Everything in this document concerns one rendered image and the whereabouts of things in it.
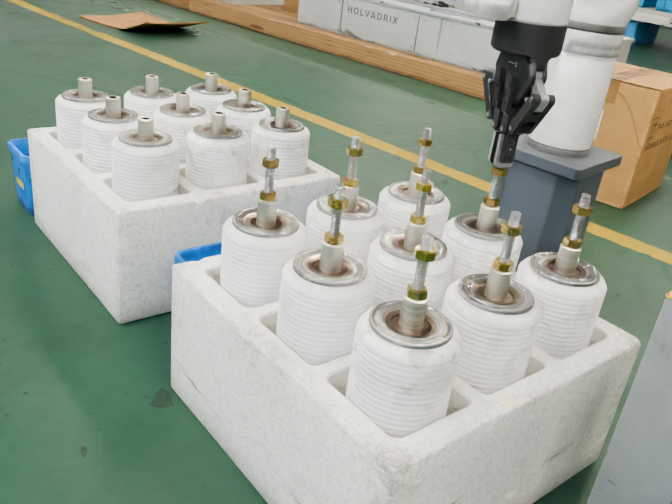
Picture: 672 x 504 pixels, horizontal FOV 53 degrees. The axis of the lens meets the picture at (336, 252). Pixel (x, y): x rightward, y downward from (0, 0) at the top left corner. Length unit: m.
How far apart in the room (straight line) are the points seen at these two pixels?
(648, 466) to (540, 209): 0.44
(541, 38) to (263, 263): 0.37
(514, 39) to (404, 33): 2.34
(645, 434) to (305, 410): 0.31
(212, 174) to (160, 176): 0.09
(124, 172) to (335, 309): 0.45
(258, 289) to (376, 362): 0.21
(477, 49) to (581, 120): 1.87
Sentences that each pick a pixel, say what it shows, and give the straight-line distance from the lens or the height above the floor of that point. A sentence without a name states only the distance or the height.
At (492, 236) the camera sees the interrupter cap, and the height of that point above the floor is 0.25.
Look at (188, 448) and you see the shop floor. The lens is 0.83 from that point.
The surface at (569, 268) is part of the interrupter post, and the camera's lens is 0.77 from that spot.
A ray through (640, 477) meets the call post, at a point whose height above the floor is 0.14.
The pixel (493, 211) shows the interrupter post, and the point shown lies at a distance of 0.83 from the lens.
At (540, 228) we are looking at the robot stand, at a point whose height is 0.20.
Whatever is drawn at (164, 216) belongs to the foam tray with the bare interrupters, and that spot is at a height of 0.16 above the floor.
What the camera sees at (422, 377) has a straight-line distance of 0.59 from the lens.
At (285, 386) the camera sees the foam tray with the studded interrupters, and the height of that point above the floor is 0.16.
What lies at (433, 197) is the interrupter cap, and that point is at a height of 0.25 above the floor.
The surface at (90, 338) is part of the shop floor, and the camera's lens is 1.02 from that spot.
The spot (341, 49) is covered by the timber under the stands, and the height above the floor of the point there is 0.03.
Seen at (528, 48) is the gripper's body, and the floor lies 0.47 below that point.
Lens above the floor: 0.57
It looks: 26 degrees down
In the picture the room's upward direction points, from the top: 7 degrees clockwise
